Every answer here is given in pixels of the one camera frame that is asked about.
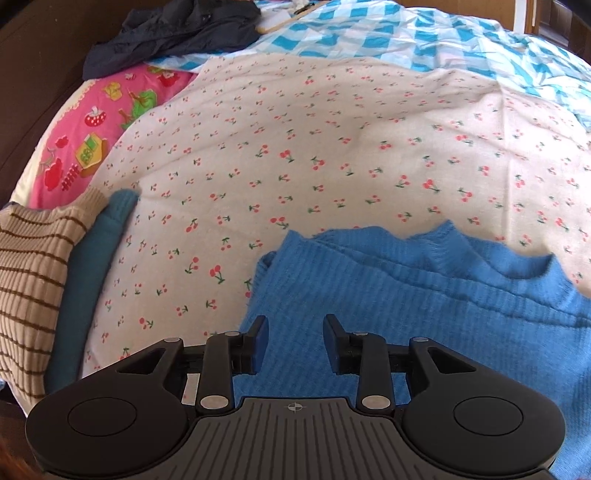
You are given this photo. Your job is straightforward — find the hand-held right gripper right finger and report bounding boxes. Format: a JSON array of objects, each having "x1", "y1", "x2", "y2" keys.
[{"x1": 323, "y1": 314, "x2": 476, "y2": 411}]

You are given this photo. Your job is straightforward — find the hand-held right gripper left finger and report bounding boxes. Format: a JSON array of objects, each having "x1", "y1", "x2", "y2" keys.
[{"x1": 115, "y1": 315, "x2": 270, "y2": 415}]

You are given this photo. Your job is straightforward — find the blue striped knit sweater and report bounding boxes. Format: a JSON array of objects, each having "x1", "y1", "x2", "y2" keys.
[{"x1": 231, "y1": 220, "x2": 591, "y2": 480}]

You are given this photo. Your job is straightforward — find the teal knit sweater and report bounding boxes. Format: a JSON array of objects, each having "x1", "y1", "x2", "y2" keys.
[{"x1": 44, "y1": 189, "x2": 140, "y2": 397}]

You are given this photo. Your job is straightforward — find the cherry print white blanket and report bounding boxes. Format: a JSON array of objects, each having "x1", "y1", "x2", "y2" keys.
[{"x1": 81, "y1": 52, "x2": 591, "y2": 381}]

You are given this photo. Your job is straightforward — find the beige brown striped sweater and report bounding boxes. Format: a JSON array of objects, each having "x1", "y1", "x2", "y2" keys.
[{"x1": 0, "y1": 187, "x2": 109, "y2": 400}]

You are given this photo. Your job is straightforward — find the pink printed pillow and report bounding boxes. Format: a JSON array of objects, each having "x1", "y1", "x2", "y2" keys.
[{"x1": 11, "y1": 65, "x2": 199, "y2": 210}]

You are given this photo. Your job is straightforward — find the dark navy jacket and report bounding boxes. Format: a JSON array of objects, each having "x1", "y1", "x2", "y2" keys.
[{"x1": 82, "y1": 0, "x2": 263, "y2": 80}]

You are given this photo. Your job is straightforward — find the dark wooden headboard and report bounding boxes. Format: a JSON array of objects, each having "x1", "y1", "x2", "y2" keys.
[{"x1": 0, "y1": 0, "x2": 176, "y2": 206}]

